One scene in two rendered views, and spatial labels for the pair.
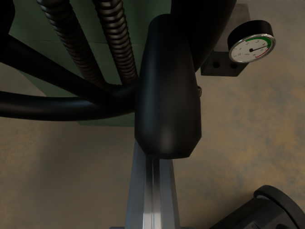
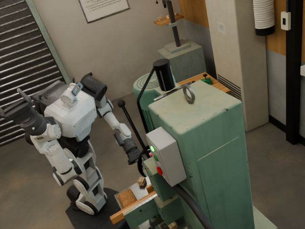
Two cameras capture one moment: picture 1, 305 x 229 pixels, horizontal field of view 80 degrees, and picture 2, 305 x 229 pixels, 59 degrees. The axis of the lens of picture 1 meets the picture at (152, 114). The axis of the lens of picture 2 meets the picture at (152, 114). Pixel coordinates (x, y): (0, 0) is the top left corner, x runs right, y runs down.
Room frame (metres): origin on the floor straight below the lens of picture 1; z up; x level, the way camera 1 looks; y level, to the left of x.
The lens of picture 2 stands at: (1.38, -0.11, 1.97)
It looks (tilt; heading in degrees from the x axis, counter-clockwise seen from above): 32 degrees down; 168
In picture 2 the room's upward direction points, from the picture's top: 18 degrees counter-clockwise
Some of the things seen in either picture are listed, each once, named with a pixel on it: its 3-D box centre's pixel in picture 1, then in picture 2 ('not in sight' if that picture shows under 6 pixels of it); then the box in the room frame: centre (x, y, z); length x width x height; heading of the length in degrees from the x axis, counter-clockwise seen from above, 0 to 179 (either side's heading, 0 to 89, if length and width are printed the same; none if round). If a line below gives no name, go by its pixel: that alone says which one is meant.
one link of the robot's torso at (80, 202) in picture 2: not in sight; (91, 200); (-0.44, -0.47, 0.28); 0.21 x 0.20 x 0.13; 35
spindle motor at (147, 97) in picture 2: not in sight; (162, 111); (0.41, 0.14, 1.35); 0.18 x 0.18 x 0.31
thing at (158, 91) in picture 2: not in sight; (167, 84); (0.55, 0.15, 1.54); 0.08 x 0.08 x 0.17; 5
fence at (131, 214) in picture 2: not in sight; (178, 186); (0.45, 0.10, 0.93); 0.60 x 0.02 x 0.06; 95
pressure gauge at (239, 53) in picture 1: (246, 45); not in sight; (0.22, -0.14, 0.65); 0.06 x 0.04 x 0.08; 95
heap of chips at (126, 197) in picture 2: not in sight; (126, 197); (0.34, -0.16, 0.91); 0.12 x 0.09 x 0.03; 5
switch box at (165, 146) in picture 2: not in sight; (166, 156); (0.74, 0.03, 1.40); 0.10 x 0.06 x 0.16; 5
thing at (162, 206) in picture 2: not in sight; (169, 206); (0.60, 0.00, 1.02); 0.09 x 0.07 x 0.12; 95
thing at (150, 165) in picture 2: not in sight; (161, 176); (0.63, 0.01, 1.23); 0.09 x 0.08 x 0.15; 5
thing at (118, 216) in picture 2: not in sight; (166, 188); (0.41, 0.05, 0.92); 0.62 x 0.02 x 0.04; 95
